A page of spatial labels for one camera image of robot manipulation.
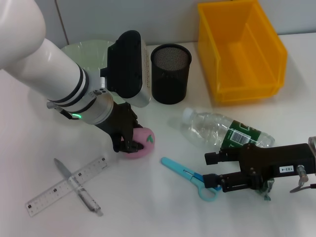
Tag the green glass fruit plate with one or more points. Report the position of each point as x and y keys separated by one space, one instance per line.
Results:
x=86 y=54

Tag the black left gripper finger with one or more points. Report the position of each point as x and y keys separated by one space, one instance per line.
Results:
x=117 y=144
x=132 y=146

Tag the clear bottle with green label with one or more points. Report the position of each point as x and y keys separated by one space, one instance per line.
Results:
x=207 y=126

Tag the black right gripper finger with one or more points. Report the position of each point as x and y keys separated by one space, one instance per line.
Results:
x=209 y=180
x=212 y=158

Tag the blue scissors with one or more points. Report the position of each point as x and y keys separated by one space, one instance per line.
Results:
x=177 y=168

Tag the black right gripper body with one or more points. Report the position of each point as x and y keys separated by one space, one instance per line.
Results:
x=266 y=161

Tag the yellow plastic bin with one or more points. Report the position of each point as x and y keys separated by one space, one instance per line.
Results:
x=244 y=59

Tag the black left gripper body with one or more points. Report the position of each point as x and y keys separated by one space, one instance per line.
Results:
x=121 y=118

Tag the grey transparent pen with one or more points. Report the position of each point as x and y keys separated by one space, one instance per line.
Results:
x=86 y=197

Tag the transparent plastic ruler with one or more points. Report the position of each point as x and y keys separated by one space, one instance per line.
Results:
x=44 y=200

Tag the pink toy peach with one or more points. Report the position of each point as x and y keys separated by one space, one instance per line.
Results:
x=145 y=148

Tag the black mesh pen holder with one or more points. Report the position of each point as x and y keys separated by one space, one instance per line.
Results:
x=170 y=79

